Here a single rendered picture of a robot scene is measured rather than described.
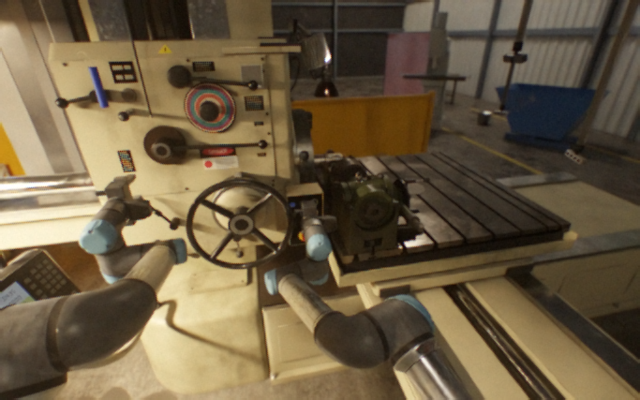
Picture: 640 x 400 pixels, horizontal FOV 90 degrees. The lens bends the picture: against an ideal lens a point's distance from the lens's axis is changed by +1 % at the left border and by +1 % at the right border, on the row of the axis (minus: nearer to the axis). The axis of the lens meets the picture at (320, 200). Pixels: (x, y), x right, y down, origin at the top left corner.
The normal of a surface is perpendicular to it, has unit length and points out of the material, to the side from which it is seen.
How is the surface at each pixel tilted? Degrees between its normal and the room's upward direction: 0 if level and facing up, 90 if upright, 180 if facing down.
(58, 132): 90
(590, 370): 0
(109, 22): 90
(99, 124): 90
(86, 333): 59
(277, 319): 90
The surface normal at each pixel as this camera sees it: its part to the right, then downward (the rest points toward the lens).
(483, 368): -0.01, -0.89
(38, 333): 0.17, -0.40
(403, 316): 0.11, -0.76
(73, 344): 0.43, -0.03
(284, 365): 0.21, 0.45
